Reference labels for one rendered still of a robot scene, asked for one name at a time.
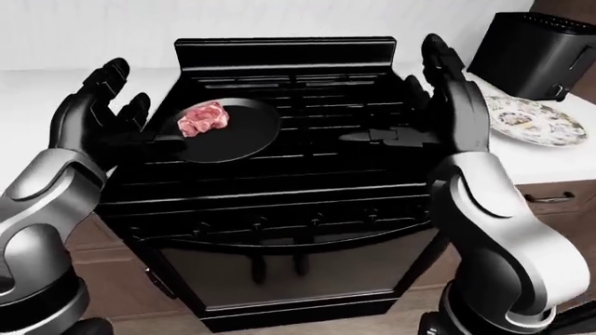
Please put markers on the black frying pan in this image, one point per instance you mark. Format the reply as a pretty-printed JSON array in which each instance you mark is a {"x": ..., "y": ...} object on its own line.
[{"x": 223, "y": 136}]

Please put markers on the patterned ceramic plate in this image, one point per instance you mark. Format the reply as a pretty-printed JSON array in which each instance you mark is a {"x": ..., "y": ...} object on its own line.
[{"x": 535, "y": 122}]

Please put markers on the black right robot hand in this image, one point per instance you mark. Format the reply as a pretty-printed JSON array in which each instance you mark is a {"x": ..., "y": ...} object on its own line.
[{"x": 458, "y": 115}]

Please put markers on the brown cabinet drawer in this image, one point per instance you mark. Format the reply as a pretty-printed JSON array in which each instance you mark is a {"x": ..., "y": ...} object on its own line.
[{"x": 559, "y": 199}]

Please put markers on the raw pink steak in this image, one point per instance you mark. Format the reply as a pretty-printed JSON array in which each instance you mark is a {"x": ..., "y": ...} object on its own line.
[{"x": 204, "y": 117}]

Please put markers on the black toaster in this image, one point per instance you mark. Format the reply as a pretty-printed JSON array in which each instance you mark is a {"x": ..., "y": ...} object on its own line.
[{"x": 535, "y": 59}]

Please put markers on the black stove with oven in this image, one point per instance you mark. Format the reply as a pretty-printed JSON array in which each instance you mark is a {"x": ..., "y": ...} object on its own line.
[{"x": 288, "y": 195}]

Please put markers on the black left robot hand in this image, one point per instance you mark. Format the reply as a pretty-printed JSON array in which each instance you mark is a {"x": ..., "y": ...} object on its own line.
[{"x": 77, "y": 120}]

